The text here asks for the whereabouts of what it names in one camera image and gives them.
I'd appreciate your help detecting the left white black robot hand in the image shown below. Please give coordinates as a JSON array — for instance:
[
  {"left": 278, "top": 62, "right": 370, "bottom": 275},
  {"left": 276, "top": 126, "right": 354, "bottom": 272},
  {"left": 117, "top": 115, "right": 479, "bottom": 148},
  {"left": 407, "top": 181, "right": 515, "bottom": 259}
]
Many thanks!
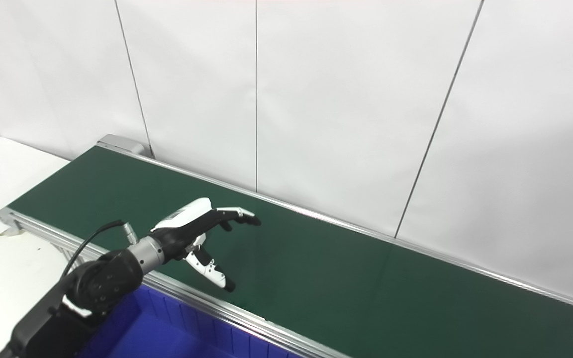
[{"left": 151, "top": 197, "right": 262, "bottom": 293}]

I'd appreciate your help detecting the blue bin with white parts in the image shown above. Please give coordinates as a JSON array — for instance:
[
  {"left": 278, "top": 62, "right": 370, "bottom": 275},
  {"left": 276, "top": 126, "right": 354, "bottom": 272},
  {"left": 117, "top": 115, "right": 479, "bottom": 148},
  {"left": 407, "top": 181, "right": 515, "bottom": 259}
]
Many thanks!
[{"left": 75, "top": 284, "right": 298, "bottom": 358}]

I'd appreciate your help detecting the white table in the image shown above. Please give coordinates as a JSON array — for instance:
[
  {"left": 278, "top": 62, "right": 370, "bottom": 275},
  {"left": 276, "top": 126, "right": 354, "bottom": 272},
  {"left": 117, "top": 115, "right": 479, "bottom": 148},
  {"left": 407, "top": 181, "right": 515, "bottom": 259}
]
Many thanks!
[{"left": 0, "top": 137, "right": 89, "bottom": 355}]

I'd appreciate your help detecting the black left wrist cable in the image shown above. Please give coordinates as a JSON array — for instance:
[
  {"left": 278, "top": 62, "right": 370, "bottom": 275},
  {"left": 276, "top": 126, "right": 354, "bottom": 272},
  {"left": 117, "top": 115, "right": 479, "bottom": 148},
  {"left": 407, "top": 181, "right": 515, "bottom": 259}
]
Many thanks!
[{"left": 60, "top": 220, "right": 139, "bottom": 280}]

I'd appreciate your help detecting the green conveyor belt aluminium frame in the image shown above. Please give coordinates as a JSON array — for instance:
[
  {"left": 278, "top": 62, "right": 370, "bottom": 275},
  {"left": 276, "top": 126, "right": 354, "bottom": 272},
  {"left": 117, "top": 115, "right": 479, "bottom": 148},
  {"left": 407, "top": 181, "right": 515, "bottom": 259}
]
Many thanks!
[{"left": 0, "top": 134, "right": 573, "bottom": 358}]

